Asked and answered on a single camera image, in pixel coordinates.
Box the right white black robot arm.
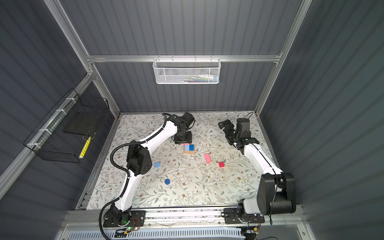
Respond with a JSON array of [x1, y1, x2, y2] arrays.
[[218, 118, 296, 222]]

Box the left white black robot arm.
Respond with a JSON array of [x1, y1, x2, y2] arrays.
[[105, 112, 195, 226]]

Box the floral patterned table mat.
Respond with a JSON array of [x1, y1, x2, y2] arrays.
[[86, 112, 260, 210]]

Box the markers in white basket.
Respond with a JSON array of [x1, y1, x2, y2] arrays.
[[179, 74, 219, 84]]

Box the black pad in basket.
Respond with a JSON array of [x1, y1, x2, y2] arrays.
[[63, 112, 103, 136]]

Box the yellow marker in basket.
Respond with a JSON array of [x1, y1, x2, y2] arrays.
[[79, 137, 92, 159]]

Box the white wire mesh basket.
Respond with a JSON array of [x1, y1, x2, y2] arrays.
[[153, 60, 222, 85]]

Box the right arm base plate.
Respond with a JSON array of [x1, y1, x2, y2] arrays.
[[221, 208, 265, 225]]

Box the white ventilated cable duct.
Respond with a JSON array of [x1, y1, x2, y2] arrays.
[[67, 227, 245, 240]]

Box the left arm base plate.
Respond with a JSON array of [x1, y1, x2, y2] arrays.
[[102, 210, 146, 228]]

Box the black wire basket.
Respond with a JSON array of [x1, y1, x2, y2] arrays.
[[24, 91, 110, 164]]

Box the left black corrugated cable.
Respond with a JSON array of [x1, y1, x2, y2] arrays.
[[98, 112, 178, 240]]

